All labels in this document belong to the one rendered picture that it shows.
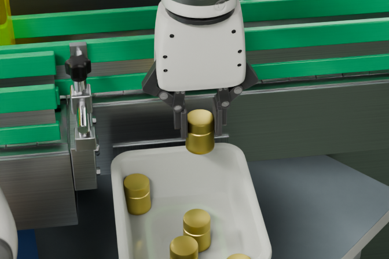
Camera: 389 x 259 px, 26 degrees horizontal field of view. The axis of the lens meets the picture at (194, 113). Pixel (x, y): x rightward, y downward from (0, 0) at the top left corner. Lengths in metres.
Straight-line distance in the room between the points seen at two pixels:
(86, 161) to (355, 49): 0.40
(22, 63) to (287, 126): 0.38
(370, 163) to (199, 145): 0.62
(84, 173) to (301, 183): 0.50
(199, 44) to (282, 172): 0.60
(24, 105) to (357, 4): 0.49
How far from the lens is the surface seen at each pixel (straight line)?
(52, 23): 1.16
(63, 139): 1.07
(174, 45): 0.91
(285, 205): 1.41
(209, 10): 0.87
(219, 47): 0.92
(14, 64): 1.08
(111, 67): 1.12
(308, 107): 1.18
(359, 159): 1.56
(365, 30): 1.15
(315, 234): 1.37
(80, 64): 0.97
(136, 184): 1.09
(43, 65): 1.08
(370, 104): 1.21
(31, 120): 1.04
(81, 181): 1.08
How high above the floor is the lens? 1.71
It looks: 37 degrees down
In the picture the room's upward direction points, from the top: straight up
